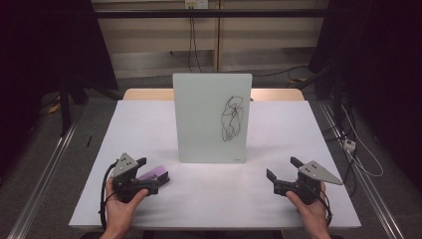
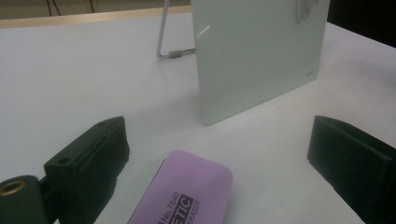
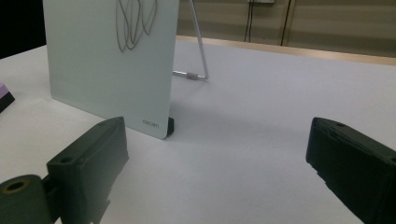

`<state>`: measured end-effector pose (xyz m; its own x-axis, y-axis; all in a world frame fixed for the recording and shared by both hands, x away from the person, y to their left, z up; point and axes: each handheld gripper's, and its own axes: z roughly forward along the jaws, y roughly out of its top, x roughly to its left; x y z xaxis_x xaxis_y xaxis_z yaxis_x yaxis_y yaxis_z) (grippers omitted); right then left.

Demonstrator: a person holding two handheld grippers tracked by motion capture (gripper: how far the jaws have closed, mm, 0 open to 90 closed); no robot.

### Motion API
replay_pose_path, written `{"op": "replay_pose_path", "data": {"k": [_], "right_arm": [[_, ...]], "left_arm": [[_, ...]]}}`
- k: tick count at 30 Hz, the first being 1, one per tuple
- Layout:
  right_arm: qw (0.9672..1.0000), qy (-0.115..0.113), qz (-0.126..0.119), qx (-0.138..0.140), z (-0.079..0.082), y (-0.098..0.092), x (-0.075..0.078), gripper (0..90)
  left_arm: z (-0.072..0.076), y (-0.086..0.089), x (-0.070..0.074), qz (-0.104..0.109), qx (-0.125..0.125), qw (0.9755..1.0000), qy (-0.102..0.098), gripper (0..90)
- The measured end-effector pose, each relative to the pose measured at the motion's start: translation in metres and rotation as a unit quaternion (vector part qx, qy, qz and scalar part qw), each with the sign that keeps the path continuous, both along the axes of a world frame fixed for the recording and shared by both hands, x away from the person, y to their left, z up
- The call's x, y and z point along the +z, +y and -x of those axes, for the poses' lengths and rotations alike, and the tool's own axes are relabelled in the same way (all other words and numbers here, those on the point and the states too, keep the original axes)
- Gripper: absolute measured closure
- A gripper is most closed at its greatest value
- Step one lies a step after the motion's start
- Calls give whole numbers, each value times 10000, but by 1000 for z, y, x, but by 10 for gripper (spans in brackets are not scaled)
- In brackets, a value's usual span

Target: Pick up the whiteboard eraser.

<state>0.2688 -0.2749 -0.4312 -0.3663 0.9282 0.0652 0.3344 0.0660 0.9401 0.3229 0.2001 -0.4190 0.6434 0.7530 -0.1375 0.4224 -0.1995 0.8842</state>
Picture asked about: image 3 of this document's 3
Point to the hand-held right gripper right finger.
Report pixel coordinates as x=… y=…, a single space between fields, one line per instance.
x=358 y=161

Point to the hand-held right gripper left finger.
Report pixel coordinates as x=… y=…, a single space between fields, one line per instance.
x=84 y=168

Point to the pale green glass whiteboard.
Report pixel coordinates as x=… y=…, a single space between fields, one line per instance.
x=93 y=77

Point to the white table cover sheet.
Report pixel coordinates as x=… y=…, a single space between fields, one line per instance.
x=249 y=124

